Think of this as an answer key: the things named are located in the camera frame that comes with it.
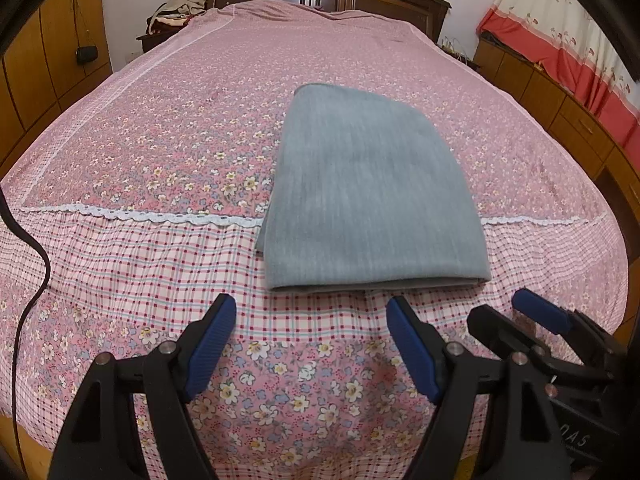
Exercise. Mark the dark wooden nightstand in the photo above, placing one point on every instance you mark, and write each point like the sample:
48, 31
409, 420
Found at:
152, 40

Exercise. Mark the red and cream curtain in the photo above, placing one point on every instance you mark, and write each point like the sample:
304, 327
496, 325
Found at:
550, 50

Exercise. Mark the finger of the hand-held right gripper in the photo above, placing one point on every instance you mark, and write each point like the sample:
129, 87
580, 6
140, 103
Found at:
505, 335
540, 305

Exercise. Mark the low wooden cabinet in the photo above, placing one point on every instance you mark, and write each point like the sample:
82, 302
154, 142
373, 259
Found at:
525, 80

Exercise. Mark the pile of clothes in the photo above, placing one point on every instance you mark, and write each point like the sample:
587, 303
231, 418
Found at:
180, 7

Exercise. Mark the grey pants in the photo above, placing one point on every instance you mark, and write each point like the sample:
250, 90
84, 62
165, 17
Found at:
370, 185

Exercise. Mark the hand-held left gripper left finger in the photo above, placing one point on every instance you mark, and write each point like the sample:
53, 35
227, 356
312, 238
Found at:
210, 350

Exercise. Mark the small black device on wardrobe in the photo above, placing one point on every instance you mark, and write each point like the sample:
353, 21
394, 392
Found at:
87, 55

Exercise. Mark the orange wooden wardrobe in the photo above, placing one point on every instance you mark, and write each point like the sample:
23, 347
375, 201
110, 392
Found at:
45, 50

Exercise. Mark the pink floral bedspread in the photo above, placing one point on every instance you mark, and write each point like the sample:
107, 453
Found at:
175, 135

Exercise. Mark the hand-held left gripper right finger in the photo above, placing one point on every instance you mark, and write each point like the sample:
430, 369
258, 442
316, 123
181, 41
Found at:
415, 350

